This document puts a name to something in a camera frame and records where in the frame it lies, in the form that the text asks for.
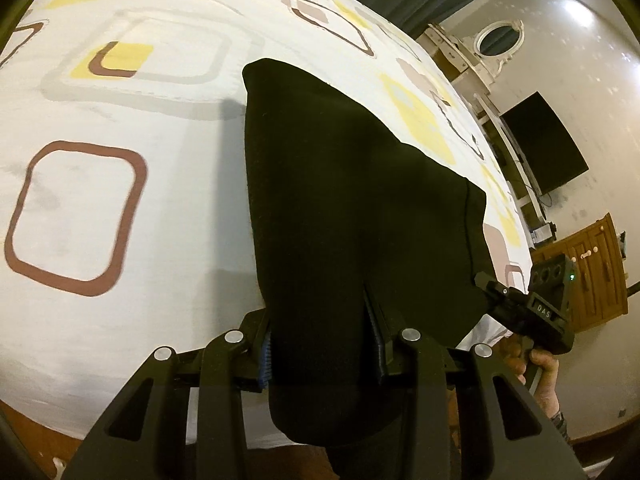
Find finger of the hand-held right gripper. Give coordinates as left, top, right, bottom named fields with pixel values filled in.
left=472, top=271, right=523, bottom=318

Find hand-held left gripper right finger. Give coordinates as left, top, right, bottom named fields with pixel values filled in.
left=362, top=282, right=588, bottom=480

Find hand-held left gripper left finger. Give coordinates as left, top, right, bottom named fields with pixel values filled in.
left=62, top=310, right=273, bottom=480

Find black pants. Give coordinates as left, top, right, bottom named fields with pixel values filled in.
left=241, top=57, right=506, bottom=448

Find person's right hand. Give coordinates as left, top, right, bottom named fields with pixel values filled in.
left=505, top=337, right=561, bottom=413

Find brown wooden cabinet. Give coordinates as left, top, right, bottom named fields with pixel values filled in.
left=532, top=212, right=630, bottom=333

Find person's dark-clothed leg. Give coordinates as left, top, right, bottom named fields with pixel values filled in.
left=325, top=400, right=461, bottom=480

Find black television screen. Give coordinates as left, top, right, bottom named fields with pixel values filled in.
left=500, top=91, right=590, bottom=196

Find patterned white bed sheet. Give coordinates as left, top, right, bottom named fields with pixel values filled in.
left=0, top=0, right=533, bottom=448

